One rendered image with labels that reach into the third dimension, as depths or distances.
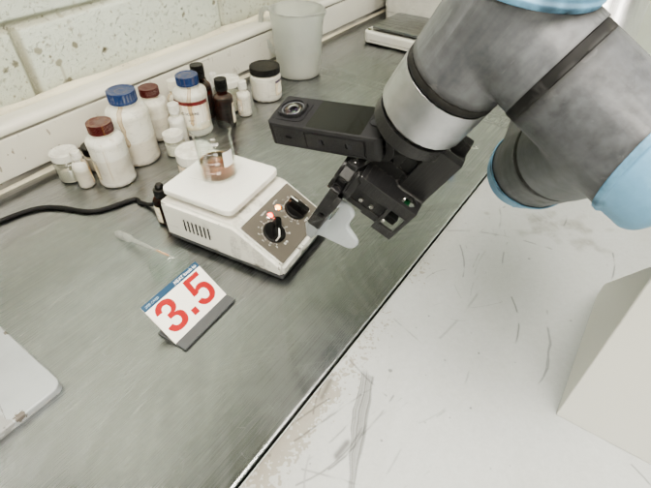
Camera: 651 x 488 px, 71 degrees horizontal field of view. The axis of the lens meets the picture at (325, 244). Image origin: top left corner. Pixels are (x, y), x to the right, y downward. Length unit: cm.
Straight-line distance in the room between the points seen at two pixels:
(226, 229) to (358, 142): 27
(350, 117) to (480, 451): 34
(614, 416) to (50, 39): 96
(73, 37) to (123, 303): 52
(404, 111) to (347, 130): 7
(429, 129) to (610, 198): 12
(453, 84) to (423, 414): 33
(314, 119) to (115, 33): 66
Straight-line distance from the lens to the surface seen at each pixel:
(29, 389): 60
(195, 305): 59
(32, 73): 96
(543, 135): 31
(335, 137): 40
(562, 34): 30
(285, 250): 61
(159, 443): 52
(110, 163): 83
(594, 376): 50
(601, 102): 30
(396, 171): 42
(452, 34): 31
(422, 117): 34
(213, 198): 62
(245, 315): 58
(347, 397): 51
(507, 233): 74
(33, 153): 93
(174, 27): 110
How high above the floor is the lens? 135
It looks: 42 degrees down
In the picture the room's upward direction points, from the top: straight up
